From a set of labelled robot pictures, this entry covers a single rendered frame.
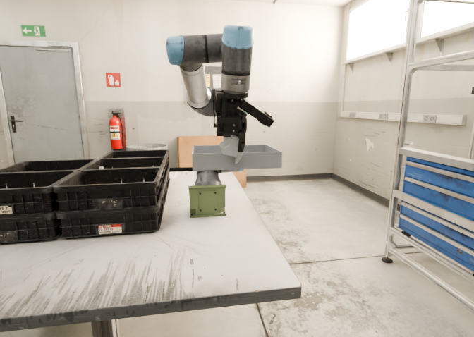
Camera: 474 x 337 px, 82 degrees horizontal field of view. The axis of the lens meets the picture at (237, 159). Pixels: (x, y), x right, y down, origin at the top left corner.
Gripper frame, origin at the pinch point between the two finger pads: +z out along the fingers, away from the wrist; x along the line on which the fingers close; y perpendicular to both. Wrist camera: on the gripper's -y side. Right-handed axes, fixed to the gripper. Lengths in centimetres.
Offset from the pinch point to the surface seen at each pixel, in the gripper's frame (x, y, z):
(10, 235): -28, 83, 44
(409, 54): -105, -145, -22
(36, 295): 7, 59, 38
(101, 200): -30, 49, 32
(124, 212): -27, 40, 37
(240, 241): -10.5, -5.8, 43.4
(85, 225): -28, 56, 43
